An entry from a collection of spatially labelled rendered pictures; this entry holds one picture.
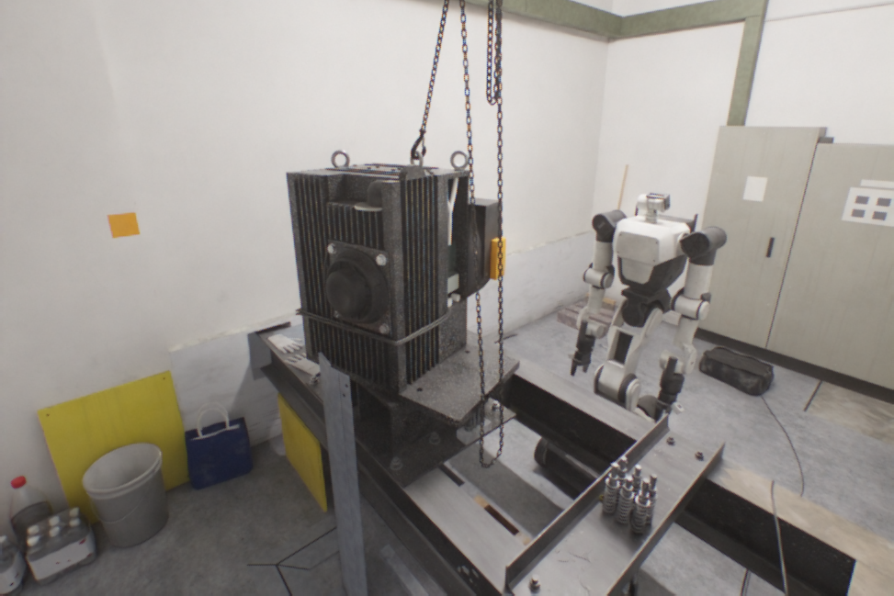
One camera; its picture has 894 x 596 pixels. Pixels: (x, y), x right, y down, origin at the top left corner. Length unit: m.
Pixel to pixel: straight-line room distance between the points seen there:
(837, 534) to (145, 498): 2.52
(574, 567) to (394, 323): 0.82
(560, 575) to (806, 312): 2.98
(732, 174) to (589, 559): 3.05
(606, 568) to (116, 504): 1.93
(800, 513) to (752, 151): 2.62
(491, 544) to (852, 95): 3.53
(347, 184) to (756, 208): 3.08
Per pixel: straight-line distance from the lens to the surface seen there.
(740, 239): 3.92
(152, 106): 2.35
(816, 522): 1.81
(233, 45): 2.45
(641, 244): 1.98
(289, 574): 2.26
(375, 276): 1.35
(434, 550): 1.71
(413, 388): 1.54
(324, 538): 2.32
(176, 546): 2.55
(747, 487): 1.82
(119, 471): 2.68
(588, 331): 2.27
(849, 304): 3.89
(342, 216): 1.45
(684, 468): 1.78
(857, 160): 3.74
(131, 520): 2.53
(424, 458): 1.63
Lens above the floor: 1.77
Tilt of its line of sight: 18 degrees down
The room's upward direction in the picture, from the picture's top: straight up
